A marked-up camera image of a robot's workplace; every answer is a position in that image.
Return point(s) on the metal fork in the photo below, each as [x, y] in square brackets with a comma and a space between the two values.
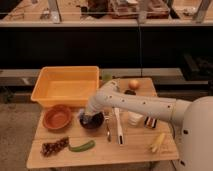
[106, 115]

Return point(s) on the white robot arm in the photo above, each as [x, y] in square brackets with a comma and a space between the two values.
[195, 118]

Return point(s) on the white handled knife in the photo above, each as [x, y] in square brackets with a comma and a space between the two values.
[119, 127]

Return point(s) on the small metal pot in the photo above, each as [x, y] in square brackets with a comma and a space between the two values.
[130, 92]

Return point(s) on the brown grape bunch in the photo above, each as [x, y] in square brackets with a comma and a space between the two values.
[53, 148]

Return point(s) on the dark purple bowl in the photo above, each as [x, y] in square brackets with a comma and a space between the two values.
[95, 122]

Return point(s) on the green chili pepper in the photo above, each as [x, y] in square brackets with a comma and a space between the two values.
[84, 147]

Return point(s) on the orange clay bowl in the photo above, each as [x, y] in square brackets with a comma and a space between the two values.
[57, 117]

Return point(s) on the yellow plastic tub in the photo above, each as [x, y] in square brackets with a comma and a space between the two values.
[68, 85]

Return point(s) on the wooden table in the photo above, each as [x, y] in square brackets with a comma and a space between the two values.
[136, 147]

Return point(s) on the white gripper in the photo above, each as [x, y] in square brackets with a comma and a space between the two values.
[93, 107]

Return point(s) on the green cup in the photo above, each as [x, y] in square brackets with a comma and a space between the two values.
[106, 77]

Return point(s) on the blue grey towel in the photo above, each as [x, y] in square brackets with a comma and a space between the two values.
[82, 116]

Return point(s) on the clear glass cup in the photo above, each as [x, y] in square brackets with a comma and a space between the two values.
[134, 118]

